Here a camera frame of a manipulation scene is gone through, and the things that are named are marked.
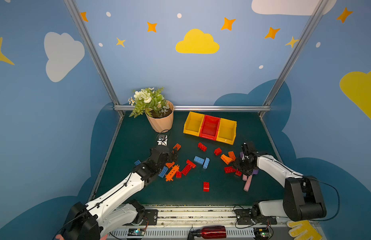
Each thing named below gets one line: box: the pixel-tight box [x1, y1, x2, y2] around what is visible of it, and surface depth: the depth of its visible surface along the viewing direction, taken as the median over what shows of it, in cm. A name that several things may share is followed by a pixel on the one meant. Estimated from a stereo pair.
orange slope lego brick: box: [220, 154, 233, 165], surface depth 96 cm
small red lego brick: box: [175, 171, 182, 179], surface depth 90 cm
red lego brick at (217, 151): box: [214, 147, 223, 156], surface depth 100 cm
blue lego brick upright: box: [203, 157, 210, 170], surface depth 95 cm
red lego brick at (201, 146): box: [197, 142, 208, 152], surface depth 101 cm
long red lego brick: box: [181, 159, 197, 176], surface depth 92 cm
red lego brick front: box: [203, 182, 210, 192], surface depth 86 cm
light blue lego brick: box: [193, 155, 205, 165], surface depth 95 cm
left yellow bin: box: [183, 111, 205, 137], surface depth 113 cm
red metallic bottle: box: [195, 225, 227, 239], surface depth 69 cm
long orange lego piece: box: [165, 164, 180, 182], surface depth 90 cm
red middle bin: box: [199, 114, 221, 141], surface depth 107 cm
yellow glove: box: [286, 220, 323, 240], surface depth 72 cm
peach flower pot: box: [145, 100, 174, 133], surface depth 103 cm
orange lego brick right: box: [228, 151, 236, 162], surface depth 98 cm
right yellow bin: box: [216, 118, 237, 146], surface depth 107 cm
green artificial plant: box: [128, 87, 170, 118], surface depth 92 cm
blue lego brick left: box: [158, 166, 169, 179], surface depth 90 cm
